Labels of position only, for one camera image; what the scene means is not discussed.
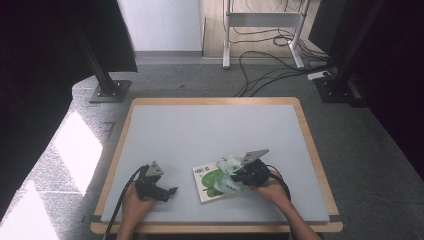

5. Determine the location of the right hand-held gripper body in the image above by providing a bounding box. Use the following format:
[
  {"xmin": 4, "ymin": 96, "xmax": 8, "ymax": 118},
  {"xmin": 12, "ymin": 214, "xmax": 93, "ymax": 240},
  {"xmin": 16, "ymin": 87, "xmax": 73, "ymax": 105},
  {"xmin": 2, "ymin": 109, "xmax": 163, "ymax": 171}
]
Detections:
[{"xmin": 241, "ymin": 148, "xmax": 270, "ymax": 186}]

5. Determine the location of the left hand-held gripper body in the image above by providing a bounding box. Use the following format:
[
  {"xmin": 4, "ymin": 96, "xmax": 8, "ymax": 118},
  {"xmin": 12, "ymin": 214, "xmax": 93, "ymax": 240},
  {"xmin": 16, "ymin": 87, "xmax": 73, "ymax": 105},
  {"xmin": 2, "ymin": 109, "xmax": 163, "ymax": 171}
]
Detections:
[{"xmin": 134, "ymin": 161, "xmax": 165, "ymax": 200}]

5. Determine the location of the light green cloth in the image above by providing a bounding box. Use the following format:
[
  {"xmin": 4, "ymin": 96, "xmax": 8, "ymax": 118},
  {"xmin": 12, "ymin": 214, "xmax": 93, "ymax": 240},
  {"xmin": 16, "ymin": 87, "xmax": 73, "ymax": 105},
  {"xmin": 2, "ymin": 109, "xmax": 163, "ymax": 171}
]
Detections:
[{"xmin": 213, "ymin": 153, "xmax": 256, "ymax": 194}]

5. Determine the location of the caterpillar picture book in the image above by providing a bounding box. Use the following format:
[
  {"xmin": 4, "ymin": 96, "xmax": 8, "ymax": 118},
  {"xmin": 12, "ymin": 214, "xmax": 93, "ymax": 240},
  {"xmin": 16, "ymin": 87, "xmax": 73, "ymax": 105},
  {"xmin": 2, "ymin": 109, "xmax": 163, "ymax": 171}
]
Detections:
[{"xmin": 192, "ymin": 161, "xmax": 254, "ymax": 204}]

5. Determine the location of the person's left hand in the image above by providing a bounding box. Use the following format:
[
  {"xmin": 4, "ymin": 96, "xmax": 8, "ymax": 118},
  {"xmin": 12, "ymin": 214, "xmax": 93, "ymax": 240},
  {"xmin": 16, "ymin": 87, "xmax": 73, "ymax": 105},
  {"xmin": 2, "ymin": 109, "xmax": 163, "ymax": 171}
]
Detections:
[{"xmin": 121, "ymin": 183, "xmax": 156, "ymax": 224}]

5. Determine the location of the person's right hand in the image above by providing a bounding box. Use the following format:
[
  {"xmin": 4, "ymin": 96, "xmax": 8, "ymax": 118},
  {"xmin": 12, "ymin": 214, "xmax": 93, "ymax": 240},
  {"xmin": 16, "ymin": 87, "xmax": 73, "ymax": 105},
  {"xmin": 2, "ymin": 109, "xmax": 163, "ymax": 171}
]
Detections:
[{"xmin": 251, "ymin": 171, "xmax": 286, "ymax": 205}]

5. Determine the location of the grey table mat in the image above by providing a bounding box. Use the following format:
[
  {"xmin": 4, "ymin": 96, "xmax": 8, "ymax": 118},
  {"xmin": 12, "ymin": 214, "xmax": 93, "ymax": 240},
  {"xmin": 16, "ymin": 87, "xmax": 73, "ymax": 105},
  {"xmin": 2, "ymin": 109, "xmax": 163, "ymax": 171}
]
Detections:
[{"xmin": 100, "ymin": 104, "xmax": 331, "ymax": 224}]

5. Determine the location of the wooden table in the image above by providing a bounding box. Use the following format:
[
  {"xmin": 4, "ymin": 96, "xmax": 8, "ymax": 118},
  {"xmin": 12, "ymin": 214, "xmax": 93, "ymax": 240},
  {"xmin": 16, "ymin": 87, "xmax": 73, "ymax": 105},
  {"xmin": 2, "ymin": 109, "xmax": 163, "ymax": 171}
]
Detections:
[{"xmin": 90, "ymin": 96, "xmax": 344, "ymax": 234}]

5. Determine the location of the black metal stand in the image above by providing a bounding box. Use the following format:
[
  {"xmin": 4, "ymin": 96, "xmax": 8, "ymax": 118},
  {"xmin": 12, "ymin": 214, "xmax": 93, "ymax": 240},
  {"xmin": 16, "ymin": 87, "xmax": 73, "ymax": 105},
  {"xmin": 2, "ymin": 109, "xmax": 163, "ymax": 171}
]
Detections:
[
  {"xmin": 314, "ymin": 0, "xmax": 388, "ymax": 104},
  {"xmin": 64, "ymin": 0, "xmax": 132, "ymax": 104}
]

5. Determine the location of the white power strip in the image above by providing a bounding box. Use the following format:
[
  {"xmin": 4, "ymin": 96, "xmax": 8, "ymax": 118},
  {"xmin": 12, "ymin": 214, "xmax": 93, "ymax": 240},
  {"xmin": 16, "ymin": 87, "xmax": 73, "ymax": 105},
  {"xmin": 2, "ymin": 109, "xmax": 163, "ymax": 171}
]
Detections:
[{"xmin": 307, "ymin": 70, "xmax": 331, "ymax": 81}]

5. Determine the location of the black curtain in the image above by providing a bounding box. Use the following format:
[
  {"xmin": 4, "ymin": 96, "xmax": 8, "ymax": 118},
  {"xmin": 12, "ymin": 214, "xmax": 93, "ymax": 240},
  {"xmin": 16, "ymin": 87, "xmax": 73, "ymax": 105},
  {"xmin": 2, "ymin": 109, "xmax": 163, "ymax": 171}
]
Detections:
[
  {"xmin": 0, "ymin": 0, "xmax": 138, "ymax": 221},
  {"xmin": 308, "ymin": 0, "xmax": 424, "ymax": 178}
]

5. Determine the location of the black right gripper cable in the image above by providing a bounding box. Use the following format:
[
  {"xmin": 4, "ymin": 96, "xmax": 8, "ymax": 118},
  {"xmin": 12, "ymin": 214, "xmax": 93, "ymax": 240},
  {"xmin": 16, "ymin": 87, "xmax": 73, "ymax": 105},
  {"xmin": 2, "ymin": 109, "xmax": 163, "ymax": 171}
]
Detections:
[{"xmin": 265, "ymin": 164, "xmax": 298, "ymax": 240}]

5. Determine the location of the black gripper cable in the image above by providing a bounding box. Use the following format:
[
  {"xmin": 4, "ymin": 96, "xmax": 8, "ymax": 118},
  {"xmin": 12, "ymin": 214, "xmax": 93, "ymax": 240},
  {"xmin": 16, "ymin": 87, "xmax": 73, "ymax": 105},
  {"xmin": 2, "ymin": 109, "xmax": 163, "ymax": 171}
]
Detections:
[
  {"xmin": 265, "ymin": 164, "xmax": 298, "ymax": 240},
  {"xmin": 103, "ymin": 164, "xmax": 149, "ymax": 240}
]

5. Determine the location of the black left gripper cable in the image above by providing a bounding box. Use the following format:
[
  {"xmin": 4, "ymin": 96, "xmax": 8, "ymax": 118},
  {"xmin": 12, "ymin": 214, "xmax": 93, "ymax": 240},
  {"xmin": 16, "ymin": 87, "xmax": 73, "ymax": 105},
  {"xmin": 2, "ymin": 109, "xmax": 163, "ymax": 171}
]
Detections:
[{"xmin": 103, "ymin": 164, "xmax": 149, "ymax": 240}]

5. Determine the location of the bundle of black floor cables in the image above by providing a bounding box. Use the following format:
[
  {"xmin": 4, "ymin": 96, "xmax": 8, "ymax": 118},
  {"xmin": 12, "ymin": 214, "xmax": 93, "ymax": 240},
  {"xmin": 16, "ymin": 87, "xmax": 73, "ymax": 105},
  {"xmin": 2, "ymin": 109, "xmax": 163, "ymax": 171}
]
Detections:
[{"xmin": 229, "ymin": 0, "xmax": 334, "ymax": 98}]

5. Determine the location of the white metal stand frame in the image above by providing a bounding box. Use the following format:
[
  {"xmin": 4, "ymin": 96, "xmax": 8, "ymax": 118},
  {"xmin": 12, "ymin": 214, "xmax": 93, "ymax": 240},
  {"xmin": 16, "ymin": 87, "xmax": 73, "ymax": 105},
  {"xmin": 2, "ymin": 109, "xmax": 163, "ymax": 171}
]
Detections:
[{"xmin": 222, "ymin": 0, "xmax": 313, "ymax": 70}]

